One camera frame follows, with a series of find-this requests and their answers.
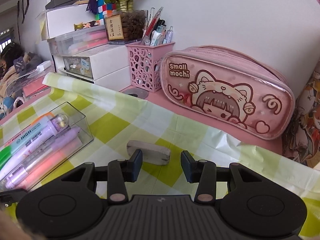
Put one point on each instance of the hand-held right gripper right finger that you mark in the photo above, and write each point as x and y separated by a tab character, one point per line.
187	166

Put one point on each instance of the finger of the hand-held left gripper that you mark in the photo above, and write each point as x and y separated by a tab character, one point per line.
12	197

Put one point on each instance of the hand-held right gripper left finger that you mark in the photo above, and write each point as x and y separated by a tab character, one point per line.
136	166

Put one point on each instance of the white eraser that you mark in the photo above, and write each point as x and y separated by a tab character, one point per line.
155	152

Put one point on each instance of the orange highlighter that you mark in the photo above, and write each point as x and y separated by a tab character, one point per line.
50	163

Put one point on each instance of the pale blue green highlighter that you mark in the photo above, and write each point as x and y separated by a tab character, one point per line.
27	136

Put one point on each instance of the clear plastic organizer box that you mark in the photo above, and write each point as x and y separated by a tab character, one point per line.
77	120

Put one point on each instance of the lilac slim pen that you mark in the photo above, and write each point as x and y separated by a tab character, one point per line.
67	136

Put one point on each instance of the purple dome-top pen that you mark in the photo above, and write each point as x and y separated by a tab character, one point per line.
56	126

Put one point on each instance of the green checkered tablecloth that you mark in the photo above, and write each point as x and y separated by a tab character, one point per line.
120	125

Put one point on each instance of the pink cartoon pencil case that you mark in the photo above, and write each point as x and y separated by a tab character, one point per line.
225	92

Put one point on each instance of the blue plush toy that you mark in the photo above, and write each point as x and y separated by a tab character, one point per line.
7	107

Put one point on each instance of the pink perforated pen holder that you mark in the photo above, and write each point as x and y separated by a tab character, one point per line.
147	67

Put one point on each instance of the white drawer organizer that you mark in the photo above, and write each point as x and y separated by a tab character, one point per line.
107	62

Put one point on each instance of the salmon red book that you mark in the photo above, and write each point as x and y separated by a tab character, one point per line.
37	88

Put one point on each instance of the cat print book slipcase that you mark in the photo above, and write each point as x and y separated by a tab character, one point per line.
305	120

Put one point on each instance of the dark perforated stand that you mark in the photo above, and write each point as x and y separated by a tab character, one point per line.
19	63

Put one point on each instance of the white charger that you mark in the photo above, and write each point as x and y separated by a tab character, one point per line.
43	66

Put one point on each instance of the bunch of pens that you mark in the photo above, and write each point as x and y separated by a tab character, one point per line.
156	30

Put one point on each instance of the clear lidded plastic box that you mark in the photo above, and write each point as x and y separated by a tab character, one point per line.
75	41

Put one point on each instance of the clear plant pot with label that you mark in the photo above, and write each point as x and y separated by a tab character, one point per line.
127	26

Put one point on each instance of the small cartoon figurine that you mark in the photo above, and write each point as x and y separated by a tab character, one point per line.
86	25

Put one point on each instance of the white cardboard box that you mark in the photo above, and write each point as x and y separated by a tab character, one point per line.
72	22

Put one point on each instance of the colourful puzzle cube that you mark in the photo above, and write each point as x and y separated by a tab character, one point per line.
107	5

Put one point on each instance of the clear bag with yellow pieces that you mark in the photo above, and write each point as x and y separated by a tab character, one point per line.
41	27

